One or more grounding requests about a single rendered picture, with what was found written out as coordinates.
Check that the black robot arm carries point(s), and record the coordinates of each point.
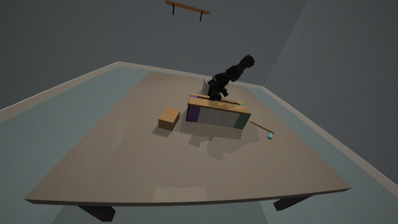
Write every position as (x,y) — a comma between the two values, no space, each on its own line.
(233,73)

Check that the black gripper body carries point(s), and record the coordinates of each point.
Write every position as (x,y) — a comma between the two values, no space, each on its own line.
(216,87)

